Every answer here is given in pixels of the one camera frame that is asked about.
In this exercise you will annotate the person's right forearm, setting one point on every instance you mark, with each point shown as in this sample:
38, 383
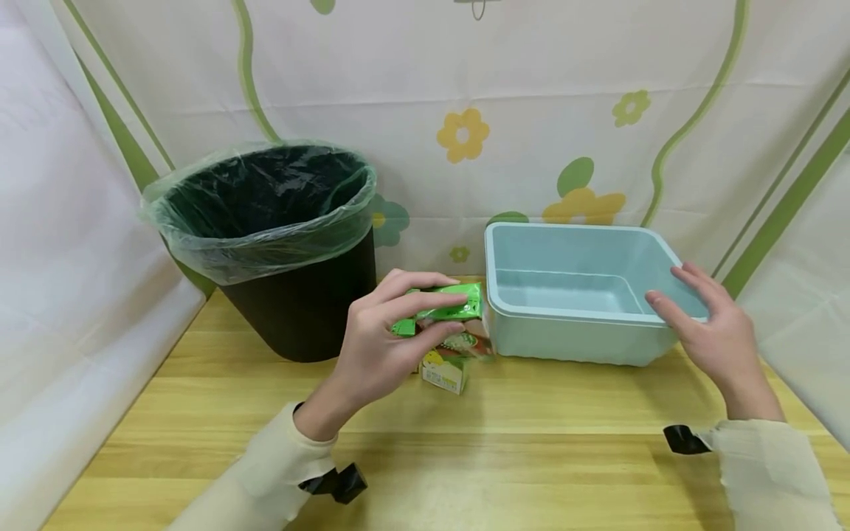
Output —
777, 479

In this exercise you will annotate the red and white snack packet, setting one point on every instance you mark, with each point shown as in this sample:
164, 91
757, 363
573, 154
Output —
468, 344

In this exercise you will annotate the person's right index finger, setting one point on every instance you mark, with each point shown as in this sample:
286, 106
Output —
700, 286

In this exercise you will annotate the light blue plastic basin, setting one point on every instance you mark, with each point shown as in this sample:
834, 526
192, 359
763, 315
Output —
564, 295

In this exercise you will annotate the black trash bin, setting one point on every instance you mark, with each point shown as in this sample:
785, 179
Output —
299, 310

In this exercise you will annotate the person's right hand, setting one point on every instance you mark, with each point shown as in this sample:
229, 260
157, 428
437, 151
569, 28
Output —
727, 346

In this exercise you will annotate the person's left index finger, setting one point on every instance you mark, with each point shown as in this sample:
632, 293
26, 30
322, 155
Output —
415, 282

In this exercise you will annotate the person's left thumb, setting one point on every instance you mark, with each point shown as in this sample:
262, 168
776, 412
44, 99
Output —
435, 332

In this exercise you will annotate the small yellow white carton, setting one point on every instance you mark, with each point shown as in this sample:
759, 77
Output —
443, 375

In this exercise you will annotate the person's left forearm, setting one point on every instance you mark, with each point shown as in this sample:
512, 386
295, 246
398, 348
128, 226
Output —
265, 479

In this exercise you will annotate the black wrist band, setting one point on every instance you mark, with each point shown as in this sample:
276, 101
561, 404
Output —
684, 439
339, 483

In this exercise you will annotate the green snack packet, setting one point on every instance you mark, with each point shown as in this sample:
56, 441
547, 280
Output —
451, 302

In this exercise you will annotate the clear plastic bin liner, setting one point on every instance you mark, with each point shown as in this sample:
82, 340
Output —
265, 251

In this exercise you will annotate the person's left hand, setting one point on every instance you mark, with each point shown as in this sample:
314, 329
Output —
372, 354

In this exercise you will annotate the person's right thumb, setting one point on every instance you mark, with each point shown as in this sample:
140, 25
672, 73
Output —
667, 310

